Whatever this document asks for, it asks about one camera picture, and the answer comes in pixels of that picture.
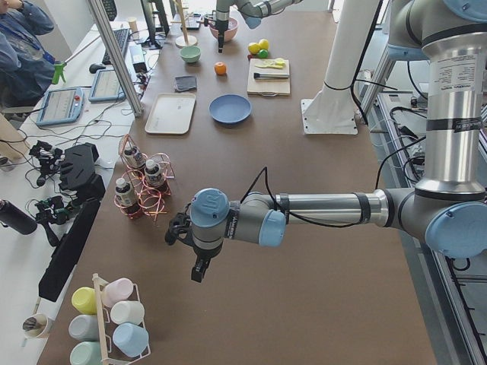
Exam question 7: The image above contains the left teach pendant tablet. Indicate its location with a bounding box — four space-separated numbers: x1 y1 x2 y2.
36 87 84 126

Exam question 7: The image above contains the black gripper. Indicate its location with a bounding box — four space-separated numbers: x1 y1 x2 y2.
215 19 228 53
191 243 223 282

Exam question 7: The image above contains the lower whole lemon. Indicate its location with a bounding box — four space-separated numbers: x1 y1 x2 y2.
247 43 261 55

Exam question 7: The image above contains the grey cup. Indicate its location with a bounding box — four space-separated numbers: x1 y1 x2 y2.
68 314 99 341

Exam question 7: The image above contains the upper lemon slice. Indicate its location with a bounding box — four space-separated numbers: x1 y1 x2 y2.
262 59 275 66

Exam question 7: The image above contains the wooden stand with round base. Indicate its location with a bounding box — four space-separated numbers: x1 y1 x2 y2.
173 0 198 49

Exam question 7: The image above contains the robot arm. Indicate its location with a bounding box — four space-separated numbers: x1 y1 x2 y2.
212 0 301 53
187 1 486 281

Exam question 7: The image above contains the cream rabbit tray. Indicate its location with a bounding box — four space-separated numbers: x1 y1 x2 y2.
145 93 196 135

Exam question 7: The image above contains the green clamp tool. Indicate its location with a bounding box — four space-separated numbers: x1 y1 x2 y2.
52 62 66 84

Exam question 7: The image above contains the yellow cup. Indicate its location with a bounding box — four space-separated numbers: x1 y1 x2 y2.
72 287 97 315

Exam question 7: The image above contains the white cup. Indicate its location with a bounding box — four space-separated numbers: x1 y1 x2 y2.
110 300 145 325

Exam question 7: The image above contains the light blue cup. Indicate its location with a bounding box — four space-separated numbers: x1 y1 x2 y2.
113 322 149 357

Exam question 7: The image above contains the grey folded cloth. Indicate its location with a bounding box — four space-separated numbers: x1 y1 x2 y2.
174 75 197 92

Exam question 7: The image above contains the blue round plate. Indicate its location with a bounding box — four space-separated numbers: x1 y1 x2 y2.
208 94 252 125

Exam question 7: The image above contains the teach pendant tablet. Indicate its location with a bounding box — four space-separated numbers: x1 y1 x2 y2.
88 69 126 103
36 87 84 126

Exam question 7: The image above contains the paper cup with utensils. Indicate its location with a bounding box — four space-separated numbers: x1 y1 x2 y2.
22 313 52 339

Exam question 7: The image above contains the mint green bowl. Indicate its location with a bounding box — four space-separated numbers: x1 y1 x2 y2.
180 46 201 63

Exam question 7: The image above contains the steel muddler black tip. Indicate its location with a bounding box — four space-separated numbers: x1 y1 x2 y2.
253 72 290 80

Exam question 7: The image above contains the orange fruit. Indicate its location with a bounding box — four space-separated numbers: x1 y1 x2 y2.
214 62 227 76

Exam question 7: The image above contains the black computer mouse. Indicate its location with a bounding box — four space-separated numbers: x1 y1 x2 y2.
88 63 106 75

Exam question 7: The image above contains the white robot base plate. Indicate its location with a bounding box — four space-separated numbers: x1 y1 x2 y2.
301 99 358 135

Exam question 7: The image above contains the black keyboard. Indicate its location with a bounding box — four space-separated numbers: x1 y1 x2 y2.
101 27 132 65

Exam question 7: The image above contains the right teach pendant tablet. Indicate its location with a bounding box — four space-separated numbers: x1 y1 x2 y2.
88 69 126 103

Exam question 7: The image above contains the front tea bottle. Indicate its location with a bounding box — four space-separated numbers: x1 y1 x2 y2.
115 177 142 219

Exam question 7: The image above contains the wooden cutting board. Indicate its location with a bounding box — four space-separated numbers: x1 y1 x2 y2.
247 59 291 97

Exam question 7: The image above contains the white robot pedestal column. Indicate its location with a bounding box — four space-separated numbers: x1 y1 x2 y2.
323 0 381 103

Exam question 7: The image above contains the upper whole lemon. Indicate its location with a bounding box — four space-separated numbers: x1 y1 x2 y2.
258 39 269 50

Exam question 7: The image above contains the yellow plastic knife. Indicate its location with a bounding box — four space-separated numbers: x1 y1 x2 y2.
255 63 285 69

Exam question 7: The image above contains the green lime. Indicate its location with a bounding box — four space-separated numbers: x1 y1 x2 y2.
256 49 269 59

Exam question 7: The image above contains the right rear tea bottle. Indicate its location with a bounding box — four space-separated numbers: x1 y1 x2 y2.
123 144 146 170

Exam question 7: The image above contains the mint green cup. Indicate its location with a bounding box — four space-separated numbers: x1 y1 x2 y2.
69 341 102 365

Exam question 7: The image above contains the copper wire bottle rack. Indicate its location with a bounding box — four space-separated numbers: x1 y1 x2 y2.
113 134 175 221

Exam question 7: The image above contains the aluminium frame post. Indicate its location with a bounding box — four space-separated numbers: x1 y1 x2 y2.
88 0 143 117

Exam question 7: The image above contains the pink cup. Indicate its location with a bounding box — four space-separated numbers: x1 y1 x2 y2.
101 278 133 307

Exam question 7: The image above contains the whole lemon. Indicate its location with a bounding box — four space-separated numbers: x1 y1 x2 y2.
258 39 269 50
247 43 261 55

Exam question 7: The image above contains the pink bowl of ice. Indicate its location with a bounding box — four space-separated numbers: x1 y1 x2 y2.
208 17 238 43

